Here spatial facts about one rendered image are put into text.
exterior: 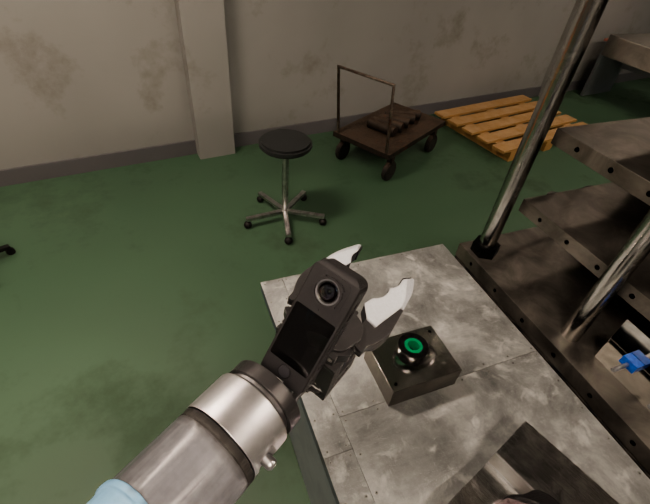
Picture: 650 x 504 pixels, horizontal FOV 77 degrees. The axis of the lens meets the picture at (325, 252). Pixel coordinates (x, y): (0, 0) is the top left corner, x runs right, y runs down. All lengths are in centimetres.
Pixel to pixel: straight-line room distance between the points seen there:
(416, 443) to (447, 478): 9
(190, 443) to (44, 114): 328
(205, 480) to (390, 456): 78
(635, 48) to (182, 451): 129
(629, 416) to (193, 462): 124
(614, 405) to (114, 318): 215
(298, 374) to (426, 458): 76
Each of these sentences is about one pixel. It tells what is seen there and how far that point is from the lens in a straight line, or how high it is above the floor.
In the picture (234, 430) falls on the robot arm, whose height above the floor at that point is 147.
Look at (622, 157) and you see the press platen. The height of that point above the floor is 129.
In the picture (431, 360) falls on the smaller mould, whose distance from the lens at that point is 115.
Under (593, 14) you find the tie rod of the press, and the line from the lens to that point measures 132.
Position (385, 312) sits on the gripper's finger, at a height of 146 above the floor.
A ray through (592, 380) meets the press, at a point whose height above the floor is 78.
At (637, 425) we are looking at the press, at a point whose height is 78.
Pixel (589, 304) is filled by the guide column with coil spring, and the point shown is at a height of 94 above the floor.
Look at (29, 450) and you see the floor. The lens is 217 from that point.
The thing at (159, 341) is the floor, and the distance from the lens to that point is 227.
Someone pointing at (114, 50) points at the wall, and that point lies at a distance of 339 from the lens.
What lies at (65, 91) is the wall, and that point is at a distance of 346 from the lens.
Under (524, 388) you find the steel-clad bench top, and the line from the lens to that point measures 128.
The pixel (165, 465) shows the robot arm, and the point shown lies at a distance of 32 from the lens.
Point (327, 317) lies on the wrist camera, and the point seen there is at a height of 151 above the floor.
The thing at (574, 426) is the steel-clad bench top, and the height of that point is 80.
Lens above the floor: 177
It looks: 41 degrees down
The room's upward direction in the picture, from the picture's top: 6 degrees clockwise
